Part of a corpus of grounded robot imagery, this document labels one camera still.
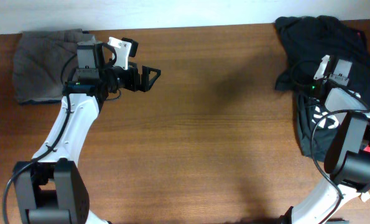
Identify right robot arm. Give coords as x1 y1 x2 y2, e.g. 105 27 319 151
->
277 55 370 223

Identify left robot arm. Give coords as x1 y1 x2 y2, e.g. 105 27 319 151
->
7 37 161 223

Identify dark green t-shirt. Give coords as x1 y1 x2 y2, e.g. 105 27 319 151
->
274 16 370 161

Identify red t-shirt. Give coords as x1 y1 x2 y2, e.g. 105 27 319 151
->
360 192 370 202

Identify folded grey-brown garment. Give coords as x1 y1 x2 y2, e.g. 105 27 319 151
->
12 29 95 105

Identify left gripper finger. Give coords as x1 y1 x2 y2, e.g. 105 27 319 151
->
142 65 161 82
139 73 157 92

